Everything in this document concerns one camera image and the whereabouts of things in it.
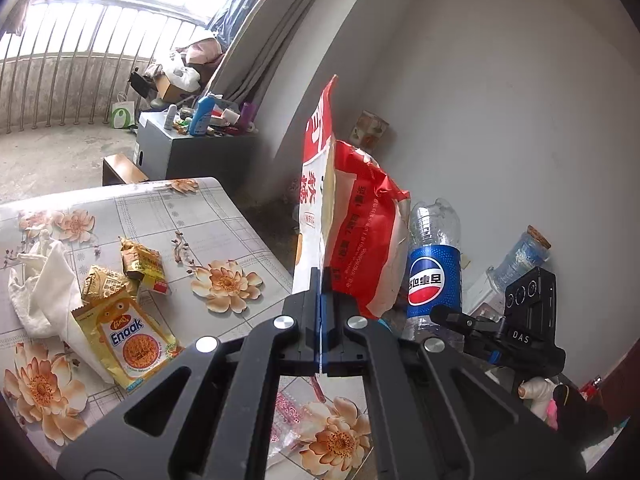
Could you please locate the crumpled gold wrapper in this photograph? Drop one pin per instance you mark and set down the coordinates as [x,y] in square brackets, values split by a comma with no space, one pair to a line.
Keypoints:
[142,262]
[105,282]

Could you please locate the clear plastic wrapper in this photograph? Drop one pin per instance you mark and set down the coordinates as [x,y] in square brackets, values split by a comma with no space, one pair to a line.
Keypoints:
[292,410]

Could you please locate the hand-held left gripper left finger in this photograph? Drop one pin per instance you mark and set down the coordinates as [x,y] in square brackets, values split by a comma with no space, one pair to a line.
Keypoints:
[305,320]

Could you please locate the purple cup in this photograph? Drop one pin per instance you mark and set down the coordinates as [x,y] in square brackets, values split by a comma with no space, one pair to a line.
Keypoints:
[247,117]

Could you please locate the blue hanging clothes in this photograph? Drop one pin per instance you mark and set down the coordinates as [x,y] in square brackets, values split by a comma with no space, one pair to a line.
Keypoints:
[240,0]

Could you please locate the blue label plastic bottle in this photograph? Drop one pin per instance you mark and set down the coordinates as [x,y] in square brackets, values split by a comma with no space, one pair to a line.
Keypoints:
[432,280]

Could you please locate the cardboard box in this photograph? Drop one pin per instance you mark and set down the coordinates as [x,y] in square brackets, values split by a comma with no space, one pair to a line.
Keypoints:
[172,91]

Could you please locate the dark object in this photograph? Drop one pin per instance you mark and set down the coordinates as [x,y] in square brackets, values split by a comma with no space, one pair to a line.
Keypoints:
[580,420]

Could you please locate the floral plastic tablecloth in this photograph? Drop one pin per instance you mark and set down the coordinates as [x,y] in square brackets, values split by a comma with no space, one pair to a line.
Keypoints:
[150,210]

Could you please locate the white cloth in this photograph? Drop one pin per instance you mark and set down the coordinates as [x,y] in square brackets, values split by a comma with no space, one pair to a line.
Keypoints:
[45,290]

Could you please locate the pink clothes pile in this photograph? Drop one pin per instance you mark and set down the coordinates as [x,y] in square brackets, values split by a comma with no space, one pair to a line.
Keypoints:
[202,50]

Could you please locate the green and white paper bag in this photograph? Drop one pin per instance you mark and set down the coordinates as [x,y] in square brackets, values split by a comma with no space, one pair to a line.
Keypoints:
[123,115]

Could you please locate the tall patterned box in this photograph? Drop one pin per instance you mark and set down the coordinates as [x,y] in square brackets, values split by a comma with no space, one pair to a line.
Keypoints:
[370,127]

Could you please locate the blue detergent bottle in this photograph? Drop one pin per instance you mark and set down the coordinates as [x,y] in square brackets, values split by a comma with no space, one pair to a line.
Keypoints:
[201,117]

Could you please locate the white stuffed bag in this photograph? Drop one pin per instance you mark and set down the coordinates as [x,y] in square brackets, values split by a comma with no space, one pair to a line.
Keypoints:
[182,72]

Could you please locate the black plastic object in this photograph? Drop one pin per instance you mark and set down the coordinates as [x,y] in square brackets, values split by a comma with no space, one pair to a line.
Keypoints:
[140,82]

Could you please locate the white appliance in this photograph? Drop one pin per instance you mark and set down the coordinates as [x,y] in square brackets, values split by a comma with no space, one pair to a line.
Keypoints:
[482,295]

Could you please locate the grey cabinet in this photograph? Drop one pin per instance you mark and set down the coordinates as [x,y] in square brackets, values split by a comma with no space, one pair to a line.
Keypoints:
[200,155]

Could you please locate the small white bottle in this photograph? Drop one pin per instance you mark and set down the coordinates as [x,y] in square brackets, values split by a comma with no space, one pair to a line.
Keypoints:
[171,116]

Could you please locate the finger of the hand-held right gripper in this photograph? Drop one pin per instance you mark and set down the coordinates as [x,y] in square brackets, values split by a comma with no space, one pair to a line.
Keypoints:
[475,327]

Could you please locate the red and white plastic bag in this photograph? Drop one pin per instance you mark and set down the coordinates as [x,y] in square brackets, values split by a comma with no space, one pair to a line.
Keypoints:
[365,230]

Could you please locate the brown wooden stool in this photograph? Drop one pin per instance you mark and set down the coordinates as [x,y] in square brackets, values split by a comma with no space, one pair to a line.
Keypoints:
[125,167]

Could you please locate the metal balcony railing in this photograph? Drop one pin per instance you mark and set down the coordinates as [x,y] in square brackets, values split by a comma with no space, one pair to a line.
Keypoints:
[75,60]

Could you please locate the grey curtain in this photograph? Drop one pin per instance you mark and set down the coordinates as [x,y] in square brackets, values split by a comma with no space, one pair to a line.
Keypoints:
[280,35]

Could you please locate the pile of small items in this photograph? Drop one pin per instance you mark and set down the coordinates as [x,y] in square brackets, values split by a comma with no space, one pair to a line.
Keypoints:
[225,122]

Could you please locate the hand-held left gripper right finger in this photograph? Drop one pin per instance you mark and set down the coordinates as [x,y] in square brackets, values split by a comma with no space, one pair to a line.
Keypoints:
[345,335]

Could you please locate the yellow snack packet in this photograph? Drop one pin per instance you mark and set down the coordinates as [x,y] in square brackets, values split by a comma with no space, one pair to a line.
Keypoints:
[130,340]

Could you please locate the large clear water jug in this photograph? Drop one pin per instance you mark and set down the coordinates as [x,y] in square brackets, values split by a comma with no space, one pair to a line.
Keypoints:
[520,260]

